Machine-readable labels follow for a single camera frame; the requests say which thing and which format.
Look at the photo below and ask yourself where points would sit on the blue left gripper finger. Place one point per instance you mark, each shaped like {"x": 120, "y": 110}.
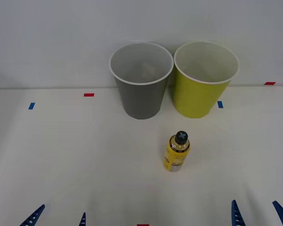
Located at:
{"x": 83, "y": 221}
{"x": 33, "y": 217}

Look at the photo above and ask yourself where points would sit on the yellow label bottle black cap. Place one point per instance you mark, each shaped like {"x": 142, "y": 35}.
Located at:
{"x": 175, "y": 155}

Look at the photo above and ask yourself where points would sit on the yellow-green plastic waste bin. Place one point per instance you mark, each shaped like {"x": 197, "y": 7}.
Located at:
{"x": 193, "y": 96}

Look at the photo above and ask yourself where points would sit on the grey plastic waste bin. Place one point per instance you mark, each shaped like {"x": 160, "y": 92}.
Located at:
{"x": 141, "y": 99}

